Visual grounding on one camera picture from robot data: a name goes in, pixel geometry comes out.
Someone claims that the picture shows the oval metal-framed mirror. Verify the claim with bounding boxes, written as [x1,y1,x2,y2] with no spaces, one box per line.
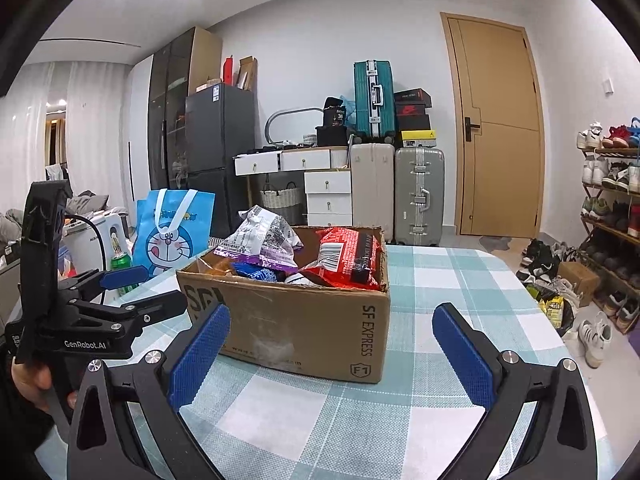
[265,108,323,147]

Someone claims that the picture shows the pile of loose dark shoes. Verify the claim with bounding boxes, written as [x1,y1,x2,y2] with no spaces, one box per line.
[515,237,583,306]

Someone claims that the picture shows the black cable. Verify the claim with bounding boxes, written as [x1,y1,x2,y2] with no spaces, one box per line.
[62,214,110,306]

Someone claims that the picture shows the black printed box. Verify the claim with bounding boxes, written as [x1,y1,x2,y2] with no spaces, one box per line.
[322,97,348,128]

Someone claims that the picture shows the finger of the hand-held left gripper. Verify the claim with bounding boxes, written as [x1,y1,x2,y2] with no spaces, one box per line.
[76,289,187,334]
[57,265,149,307]

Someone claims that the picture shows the black shoebox with red edge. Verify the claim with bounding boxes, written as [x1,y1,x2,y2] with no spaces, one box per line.
[394,89,432,108]

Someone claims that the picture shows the white sheer curtain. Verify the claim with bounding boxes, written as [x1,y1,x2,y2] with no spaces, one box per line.
[0,57,153,201]

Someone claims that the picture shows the yellow and white shoebox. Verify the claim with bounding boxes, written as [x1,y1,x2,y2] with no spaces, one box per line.
[401,130,436,148]

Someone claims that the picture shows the silver and purple snack packet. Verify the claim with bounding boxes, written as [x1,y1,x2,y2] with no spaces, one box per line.
[214,205,304,268]

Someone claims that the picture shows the green drink can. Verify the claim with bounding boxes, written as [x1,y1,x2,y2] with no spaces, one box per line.
[110,252,140,296]

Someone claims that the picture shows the wooden door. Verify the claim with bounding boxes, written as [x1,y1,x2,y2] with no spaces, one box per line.
[440,12,545,238]

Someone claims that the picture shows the grey clothes pile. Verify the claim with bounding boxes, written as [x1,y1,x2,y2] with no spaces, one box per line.
[65,190,131,217]

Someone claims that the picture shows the person's left hand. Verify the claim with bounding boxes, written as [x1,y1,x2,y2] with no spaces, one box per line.
[11,362,53,406]

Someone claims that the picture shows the large flat cardboard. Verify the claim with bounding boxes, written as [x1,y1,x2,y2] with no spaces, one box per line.
[187,27,223,93]

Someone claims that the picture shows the small cardboard box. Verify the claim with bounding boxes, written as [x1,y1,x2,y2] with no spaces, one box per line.
[557,261,601,293]

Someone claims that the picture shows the white drawer cabinet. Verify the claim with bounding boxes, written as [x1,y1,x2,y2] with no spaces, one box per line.
[234,147,352,228]

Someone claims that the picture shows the grey refrigerator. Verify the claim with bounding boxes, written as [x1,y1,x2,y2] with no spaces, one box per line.
[185,84,256,238]

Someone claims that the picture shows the black trash bin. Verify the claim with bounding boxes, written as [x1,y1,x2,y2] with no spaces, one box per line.
[537,292,576,337]

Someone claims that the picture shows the red packet with black label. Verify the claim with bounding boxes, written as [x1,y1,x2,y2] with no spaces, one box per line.
[299,226,387,290]

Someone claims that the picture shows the black case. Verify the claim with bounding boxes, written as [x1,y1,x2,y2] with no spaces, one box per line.
[315,126,349,147]

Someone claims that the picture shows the wooden shoe rack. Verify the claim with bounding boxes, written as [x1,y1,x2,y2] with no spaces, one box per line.
[577,120,640,333]

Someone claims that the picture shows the beige suitcase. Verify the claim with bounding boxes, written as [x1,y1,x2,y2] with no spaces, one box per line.
[350,143,396,246]

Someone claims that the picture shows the silver suitcase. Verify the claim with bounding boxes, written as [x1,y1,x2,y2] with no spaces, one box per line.
[394,147,446,247]

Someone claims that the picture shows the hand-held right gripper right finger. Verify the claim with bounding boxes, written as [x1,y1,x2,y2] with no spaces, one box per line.
[432,302,598,480]

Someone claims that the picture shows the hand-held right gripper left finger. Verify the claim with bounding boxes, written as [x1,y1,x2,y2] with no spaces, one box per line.
[65,301,233,480]

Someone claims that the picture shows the woven basket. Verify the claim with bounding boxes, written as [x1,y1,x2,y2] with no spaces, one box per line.
[261,185,303,211]

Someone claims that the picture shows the blue cartoon tote bag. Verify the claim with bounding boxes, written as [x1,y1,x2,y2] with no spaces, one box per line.
[137,188,216,281]

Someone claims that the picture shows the teal suitcase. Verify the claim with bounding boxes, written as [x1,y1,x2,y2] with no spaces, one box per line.
[353,60,396,142]

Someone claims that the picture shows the dark glass cabinet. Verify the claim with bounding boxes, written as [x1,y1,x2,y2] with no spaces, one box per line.
[147,27,196,191]

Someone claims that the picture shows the blue snack packet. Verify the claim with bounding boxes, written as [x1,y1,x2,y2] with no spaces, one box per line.
[234,264,281,283]

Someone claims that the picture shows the brown cardboard box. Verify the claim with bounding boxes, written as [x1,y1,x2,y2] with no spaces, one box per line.
[176,225,391,385]

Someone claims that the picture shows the rows of assorted shoes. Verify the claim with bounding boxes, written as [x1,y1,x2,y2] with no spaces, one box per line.
[577,117,640,331]

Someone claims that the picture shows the white appliance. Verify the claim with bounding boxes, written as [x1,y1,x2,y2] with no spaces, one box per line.
[60,212,128,281]

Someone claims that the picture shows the person's left forearm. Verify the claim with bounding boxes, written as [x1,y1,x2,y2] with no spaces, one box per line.
[0,385,71,480]

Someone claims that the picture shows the single white sneaker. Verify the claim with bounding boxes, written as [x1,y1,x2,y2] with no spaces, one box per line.
[579,310,613,368]

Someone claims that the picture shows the bread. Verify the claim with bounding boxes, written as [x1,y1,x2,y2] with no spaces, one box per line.
[200,252,238,277]

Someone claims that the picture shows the slim brown box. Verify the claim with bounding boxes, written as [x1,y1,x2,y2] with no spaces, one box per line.
[235,56,258,92]

